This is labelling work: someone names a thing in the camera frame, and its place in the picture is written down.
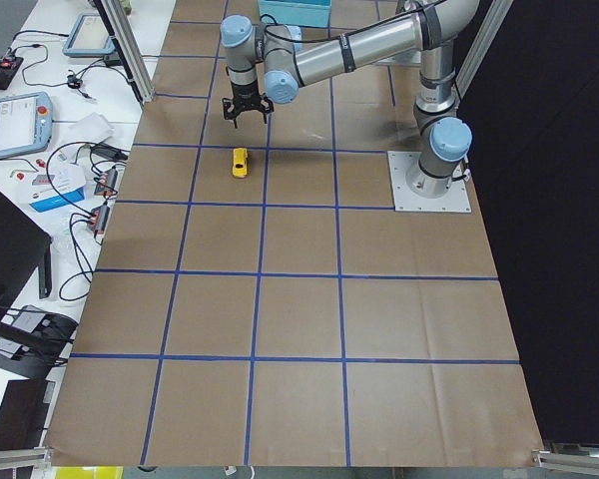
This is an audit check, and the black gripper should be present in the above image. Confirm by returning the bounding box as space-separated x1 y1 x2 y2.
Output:
222 82 273 129

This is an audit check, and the yellow beetle toy car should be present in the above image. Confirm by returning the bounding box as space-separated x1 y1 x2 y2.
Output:
232 148 249 179

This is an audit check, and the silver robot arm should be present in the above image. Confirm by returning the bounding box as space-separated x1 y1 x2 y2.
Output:
220 1 478 199

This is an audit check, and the light blue plastic bin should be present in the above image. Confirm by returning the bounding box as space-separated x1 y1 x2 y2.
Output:
258 0 332 28

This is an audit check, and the black power adapter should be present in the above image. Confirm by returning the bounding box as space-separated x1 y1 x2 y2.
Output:
91 144 128 162

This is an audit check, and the far teach pendant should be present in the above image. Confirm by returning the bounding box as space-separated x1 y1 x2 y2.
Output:
63 13 115 58

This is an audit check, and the teach pendant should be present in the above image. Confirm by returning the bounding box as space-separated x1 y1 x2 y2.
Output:
0 92 53 159
63 13 115 58

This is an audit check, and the blue white cardboard box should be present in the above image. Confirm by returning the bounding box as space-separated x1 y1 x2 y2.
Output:
21 164 86 213

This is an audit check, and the near teach pendant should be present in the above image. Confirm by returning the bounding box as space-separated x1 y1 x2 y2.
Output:
0 92 53 159

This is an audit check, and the black monitor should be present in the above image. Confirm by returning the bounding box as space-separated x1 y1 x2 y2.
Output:
0 192 52 318

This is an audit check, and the aluminium frame post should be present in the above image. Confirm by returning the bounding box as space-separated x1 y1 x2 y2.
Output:
94 0 155 106

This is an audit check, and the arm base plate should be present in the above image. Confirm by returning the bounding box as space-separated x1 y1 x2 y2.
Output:
387 151 471 214

